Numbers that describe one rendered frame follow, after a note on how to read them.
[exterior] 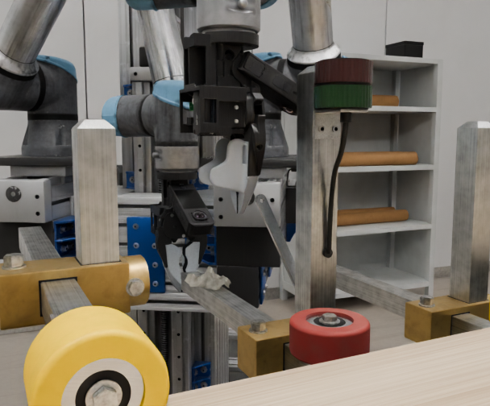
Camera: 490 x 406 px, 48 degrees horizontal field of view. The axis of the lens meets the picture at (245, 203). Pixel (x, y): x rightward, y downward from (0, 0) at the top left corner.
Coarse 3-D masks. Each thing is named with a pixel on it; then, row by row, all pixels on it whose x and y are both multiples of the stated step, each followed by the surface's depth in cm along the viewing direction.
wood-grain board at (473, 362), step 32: (384, 352) 49; (416, 352) 49; (448, 352) 49; (480, 352) 49; (224, 384) 42; (256, 384) 42; (288, 384) 42; (320, 384) 42; (352, 384) 42; (384, 384) 42; (416, 384) 42; (448, 384) 42; (480, 384) 42
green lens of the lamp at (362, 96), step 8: (320, 88) 56; (328, 88) 56; (336, 88) 55; (344, 88) 55; (352, 88) 55; (360, 88) 55; (368, 88) 56; (320, 96) 56; (328, 96) 56; (336, 96) 55; (344, 96) 55; (352, 96) 55; (360, 96) 55; (368, 96) 56; (320, 104) 57; (328, 104) 56; (336, 104) 55; (344, 104) 55; (352, 104) 55; (360, 104) 55; (368, 104) 56
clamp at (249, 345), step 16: (288, 320) 66; (240, 336) 63; (256, 336) 61; (272, 336) 61; (288, 336) 61; (240, 352) 63; (256, 352) 60; (272, 352) 60; (240, 368) 64; (256, 368) 60; (272, 368) 61
